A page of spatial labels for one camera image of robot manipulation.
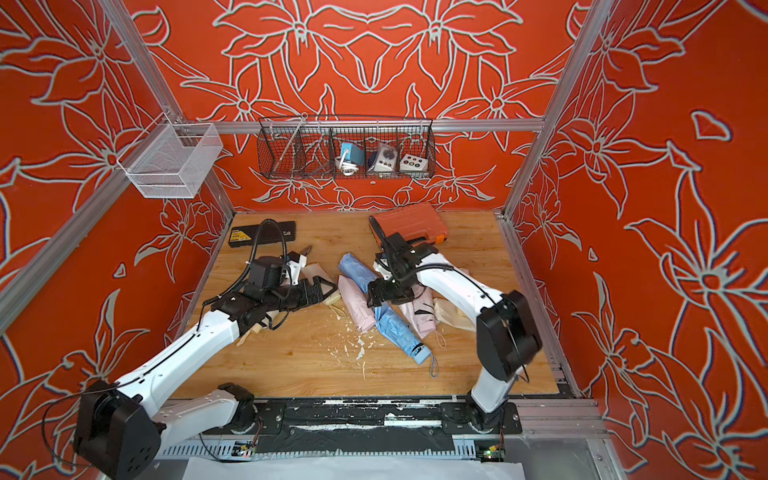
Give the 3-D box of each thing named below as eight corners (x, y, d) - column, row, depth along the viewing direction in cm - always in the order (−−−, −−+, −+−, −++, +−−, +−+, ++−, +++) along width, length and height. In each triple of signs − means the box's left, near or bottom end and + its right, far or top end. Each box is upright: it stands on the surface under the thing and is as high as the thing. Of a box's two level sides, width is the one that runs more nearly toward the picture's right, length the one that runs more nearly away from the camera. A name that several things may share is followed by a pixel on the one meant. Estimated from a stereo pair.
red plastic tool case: (369, 246, 110) (369, 237, 106) (370, 212, 122) (370, 202, 118) (446, 246, 110) (449, 237, 106) (440, 212, 122) (442, 202, 118)
